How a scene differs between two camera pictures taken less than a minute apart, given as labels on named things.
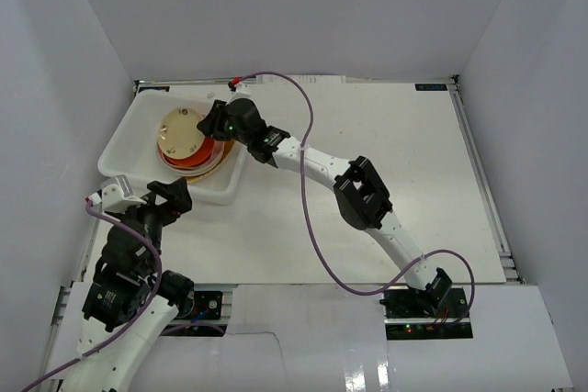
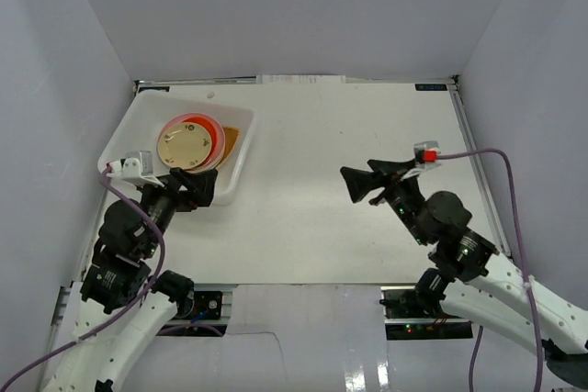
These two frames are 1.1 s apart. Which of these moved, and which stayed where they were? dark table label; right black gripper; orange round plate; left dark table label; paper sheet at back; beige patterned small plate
Moved: right black gripper; orange round plate; beige patterned small plate
Stayed: paper sheet at back; left dark table label; dark table label
